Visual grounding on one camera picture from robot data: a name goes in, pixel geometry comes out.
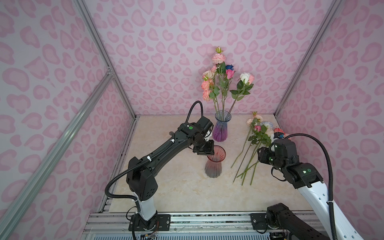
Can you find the right corner aluminium post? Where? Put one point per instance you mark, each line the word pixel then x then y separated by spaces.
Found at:
pixel 326 23

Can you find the red glass vase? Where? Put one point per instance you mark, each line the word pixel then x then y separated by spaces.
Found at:
pixel 213 167

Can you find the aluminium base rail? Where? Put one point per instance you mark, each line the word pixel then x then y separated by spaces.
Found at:
pixel 187 226

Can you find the pink rose spray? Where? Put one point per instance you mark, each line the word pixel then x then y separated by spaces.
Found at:
pixel 212 89

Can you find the purple blue glass vase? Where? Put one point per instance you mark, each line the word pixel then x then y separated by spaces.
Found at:
pixel 220 132

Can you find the left corner aluminium post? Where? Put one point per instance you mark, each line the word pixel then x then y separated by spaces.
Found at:
pixel 96 37

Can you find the corner aluminium post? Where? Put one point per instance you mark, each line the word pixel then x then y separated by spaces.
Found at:
pixel 96 37
pixel 326 23

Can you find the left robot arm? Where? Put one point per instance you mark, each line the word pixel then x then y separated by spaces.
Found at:
pixel 141 178

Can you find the cream white rose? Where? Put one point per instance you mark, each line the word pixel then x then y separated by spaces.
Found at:
pixel 208 75

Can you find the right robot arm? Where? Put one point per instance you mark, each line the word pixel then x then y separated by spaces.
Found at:
pixel 305 178

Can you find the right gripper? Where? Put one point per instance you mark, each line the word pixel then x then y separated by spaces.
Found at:
pixel 262 155

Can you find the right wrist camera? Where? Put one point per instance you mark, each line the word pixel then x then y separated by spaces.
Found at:
pixel 277 135

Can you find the blue rose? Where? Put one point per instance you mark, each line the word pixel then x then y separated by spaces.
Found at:
pixel 230 67

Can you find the pile of pink flowers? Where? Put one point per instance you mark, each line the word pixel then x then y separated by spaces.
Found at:
pixel 259 135

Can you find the left diagonal aluminium frame bar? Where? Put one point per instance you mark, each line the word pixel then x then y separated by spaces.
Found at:
pixel 21 204

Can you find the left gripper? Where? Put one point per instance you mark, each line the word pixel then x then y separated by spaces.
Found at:
pixel 210 150

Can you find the magenta rose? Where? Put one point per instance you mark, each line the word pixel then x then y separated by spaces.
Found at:
pixel 227 80

